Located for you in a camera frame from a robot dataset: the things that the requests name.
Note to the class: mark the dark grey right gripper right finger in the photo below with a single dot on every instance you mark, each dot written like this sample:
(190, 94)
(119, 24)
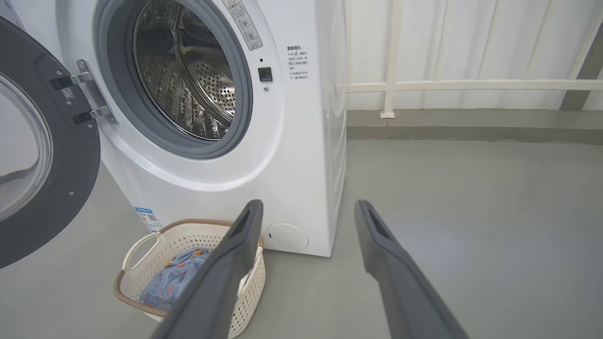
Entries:
(405, 292)

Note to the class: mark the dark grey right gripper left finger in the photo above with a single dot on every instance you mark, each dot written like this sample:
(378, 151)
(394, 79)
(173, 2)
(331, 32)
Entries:
(221, 282)

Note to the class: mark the blue patterned garment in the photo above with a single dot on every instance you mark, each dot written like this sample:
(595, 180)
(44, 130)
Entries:
(174, 282)

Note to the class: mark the dark round washer door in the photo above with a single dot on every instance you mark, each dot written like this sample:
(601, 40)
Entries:
(75, 179)

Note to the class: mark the white front-load washing machine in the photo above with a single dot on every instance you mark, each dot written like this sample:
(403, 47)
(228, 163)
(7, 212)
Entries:
(292, 165)

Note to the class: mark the cream perforated laundry basket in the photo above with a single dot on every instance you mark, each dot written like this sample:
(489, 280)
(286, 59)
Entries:
(155, 263)

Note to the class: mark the round white filter cover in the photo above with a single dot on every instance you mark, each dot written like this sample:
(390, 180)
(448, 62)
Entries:
(287, 237)

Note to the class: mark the blue energy label sticker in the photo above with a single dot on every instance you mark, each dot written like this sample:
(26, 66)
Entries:
(149, 219)

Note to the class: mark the white metal railing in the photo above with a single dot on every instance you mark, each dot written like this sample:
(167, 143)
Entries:
(471, 85)

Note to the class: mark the printed text label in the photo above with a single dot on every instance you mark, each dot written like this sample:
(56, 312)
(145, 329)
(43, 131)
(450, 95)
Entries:
(297, 62)

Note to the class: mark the grey warning sticker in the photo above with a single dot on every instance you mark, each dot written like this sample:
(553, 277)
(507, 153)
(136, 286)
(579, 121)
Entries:
(245, 23)

